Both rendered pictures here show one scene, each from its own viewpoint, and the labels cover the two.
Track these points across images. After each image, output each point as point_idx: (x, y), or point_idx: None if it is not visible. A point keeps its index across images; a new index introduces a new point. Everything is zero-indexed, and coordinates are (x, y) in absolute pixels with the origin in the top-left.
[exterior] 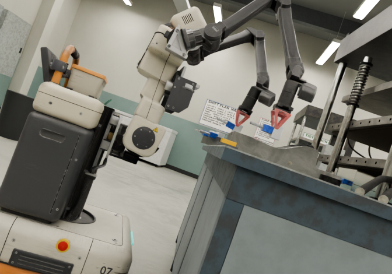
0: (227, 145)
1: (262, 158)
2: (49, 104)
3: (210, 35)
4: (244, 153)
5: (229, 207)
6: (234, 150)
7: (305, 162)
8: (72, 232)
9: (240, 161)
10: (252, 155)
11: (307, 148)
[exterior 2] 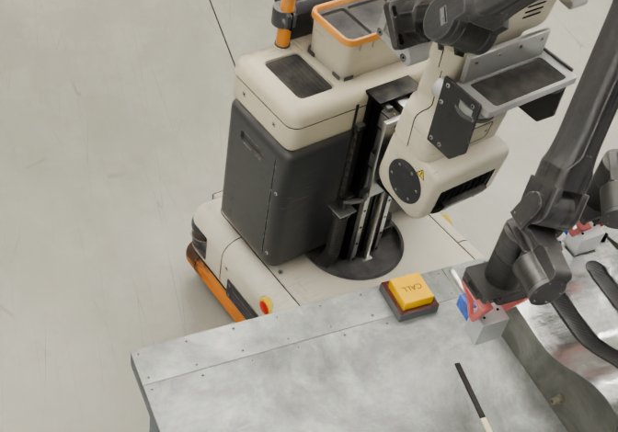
0: (389, 300)
1: (149, 401)
2: (244, 96)
3: (427, 34)
4: (139, 376)
5: (152, 429)
6: (134, 364)
7: (589, 422)
8: (290, 291)
9: (139, 383)
10: (143, 387)
11: (599, 395)
